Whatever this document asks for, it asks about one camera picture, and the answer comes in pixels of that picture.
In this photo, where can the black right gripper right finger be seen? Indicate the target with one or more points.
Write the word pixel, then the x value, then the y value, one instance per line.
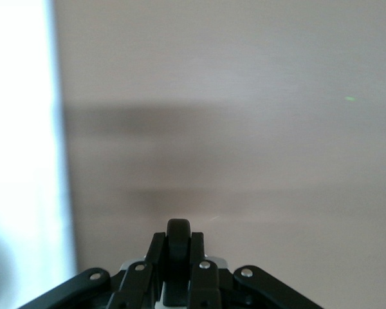
pixel 209 280

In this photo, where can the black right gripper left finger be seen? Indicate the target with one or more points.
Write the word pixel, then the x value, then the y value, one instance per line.
pixel 138 280

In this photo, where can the white cloth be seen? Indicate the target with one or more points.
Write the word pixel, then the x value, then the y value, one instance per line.
pixel 19 128

